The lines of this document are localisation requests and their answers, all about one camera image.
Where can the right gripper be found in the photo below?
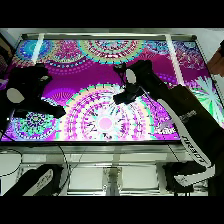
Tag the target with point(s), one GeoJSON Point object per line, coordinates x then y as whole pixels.
{"type": "Point", "coordinates": [125, 96]}

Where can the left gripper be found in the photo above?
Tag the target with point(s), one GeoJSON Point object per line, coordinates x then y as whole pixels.
{"type": "Point", "coordinates": [53, 110]}

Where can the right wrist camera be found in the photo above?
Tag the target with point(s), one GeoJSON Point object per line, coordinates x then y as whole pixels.
{"type": "Point", "coordinates": [119, 69]}

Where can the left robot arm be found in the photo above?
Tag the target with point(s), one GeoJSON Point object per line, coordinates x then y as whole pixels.
{"type": "Point", "coordinates": [20, 83]}

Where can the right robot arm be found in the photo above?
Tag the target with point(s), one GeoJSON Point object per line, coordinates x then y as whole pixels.
{"type": "Point", "coordinates": [186, 110]}

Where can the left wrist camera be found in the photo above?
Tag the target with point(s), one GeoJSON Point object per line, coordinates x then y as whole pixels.
{"type": "Point", "coordinates": [42, 77]}

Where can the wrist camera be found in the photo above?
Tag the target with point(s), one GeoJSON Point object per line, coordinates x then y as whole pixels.
{"type": "Point", "coordinates": [42, 77]}
{"type": "Point", "coordinates": [119, 69]}

